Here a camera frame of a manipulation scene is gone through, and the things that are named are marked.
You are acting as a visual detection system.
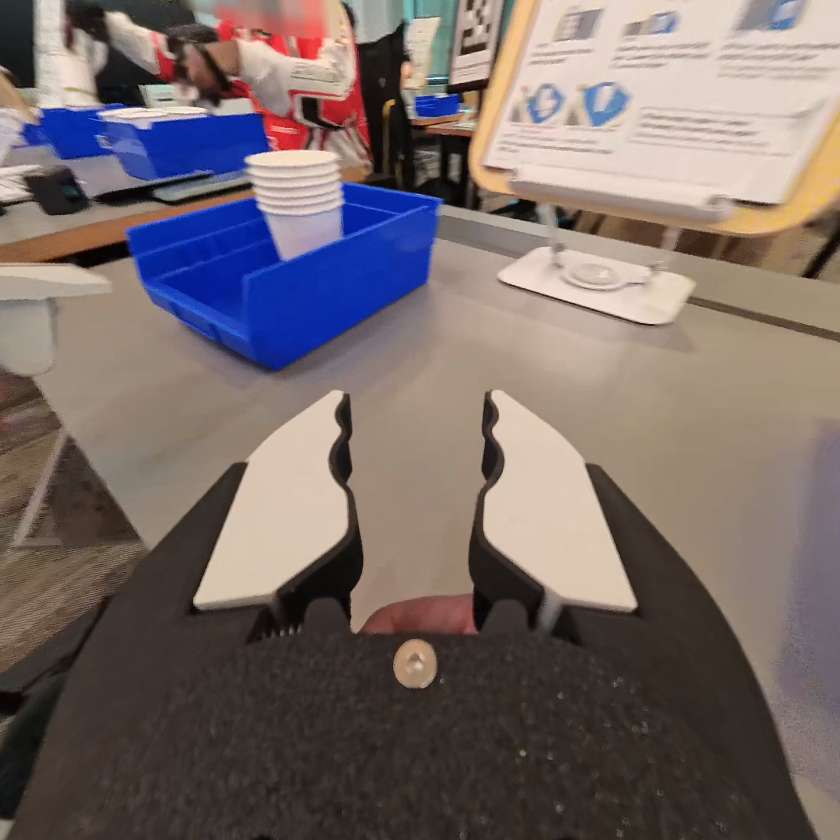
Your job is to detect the tan cardboard box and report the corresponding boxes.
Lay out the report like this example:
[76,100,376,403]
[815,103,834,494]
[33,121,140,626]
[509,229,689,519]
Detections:
[577,213,840,280]

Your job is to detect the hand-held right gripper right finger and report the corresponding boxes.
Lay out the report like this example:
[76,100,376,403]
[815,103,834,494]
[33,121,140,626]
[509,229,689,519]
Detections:
[468,389,639,637]

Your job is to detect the set of white paper cups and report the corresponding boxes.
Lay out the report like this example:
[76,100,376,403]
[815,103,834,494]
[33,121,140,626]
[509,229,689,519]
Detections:
[244,150,345,262]

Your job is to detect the grey table with wooden edge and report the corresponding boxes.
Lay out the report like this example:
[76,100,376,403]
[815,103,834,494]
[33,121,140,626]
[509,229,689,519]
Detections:
[0,141,375,265]

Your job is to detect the printed instruction sheet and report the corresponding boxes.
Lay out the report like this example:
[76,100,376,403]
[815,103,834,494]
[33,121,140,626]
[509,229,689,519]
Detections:
[481,0,840,206]

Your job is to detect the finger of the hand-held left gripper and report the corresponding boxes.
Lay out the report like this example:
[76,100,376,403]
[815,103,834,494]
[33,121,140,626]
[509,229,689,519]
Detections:
[0,261,114,376]

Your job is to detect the wooden document board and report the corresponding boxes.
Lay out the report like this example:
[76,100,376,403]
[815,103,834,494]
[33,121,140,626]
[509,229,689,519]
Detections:
[468,0,840,238]

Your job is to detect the person's right hand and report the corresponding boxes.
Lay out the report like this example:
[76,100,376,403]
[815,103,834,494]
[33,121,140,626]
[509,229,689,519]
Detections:
[363,594,479,636]

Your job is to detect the black white code poster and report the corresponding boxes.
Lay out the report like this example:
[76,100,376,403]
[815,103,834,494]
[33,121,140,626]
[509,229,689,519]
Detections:
[448,0,506,86]

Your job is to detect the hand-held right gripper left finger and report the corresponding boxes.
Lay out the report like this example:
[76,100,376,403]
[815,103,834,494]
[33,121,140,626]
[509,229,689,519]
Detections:
[192,390,364,641]

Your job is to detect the grey laptop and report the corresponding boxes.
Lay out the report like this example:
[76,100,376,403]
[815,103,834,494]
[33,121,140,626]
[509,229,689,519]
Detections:
[150,172,256,204]

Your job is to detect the small black device green light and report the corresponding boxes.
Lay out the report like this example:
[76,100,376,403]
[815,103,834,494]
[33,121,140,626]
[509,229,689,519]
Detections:
[25,165,91,216]

